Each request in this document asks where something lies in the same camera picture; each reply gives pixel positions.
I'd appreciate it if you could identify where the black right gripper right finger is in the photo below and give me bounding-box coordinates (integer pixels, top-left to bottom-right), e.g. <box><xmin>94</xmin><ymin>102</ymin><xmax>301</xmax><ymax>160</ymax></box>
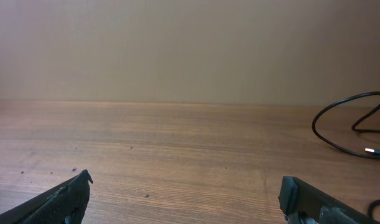
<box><xmin>279</xmin><ymin>176</ymin><xmax>380</xmax><ymax>224</ymax></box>

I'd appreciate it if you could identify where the black cable bundle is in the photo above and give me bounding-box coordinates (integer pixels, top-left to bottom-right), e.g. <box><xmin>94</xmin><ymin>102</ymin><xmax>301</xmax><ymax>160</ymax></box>
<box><xmin>312</xmin><ymin>91</ymin><xmax>380</xmax><ymax>160</ymax></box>

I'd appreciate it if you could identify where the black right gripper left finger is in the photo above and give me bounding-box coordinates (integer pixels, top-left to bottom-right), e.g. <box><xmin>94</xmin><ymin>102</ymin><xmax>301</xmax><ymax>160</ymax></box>
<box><xmin>0</xmin><ymin>169</ymin><xmax>93</xmax><ymax>224</ymax></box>

